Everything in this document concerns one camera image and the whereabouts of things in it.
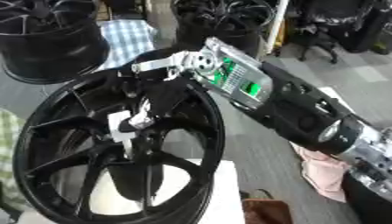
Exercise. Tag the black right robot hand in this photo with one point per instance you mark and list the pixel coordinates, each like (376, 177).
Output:
(166, 93)

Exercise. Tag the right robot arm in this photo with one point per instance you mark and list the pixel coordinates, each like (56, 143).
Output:
(301, 113)

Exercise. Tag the black wheel rim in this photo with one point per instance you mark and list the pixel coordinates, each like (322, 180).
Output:
(46, 49)
(224, 23)

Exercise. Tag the black spoked wheel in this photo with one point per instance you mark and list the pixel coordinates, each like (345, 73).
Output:
(61, 125)

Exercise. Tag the white stand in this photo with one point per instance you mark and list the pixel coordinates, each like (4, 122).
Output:
(227, 198)

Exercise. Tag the white pole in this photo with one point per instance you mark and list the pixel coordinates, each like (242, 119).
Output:
(276, 26)

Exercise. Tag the brown bag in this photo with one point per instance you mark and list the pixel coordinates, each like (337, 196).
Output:
(265, 211)

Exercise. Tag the black office chair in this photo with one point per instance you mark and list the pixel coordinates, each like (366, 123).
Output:
(321, 23)

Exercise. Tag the pink cloth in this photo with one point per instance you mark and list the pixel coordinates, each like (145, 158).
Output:
(324, 175)

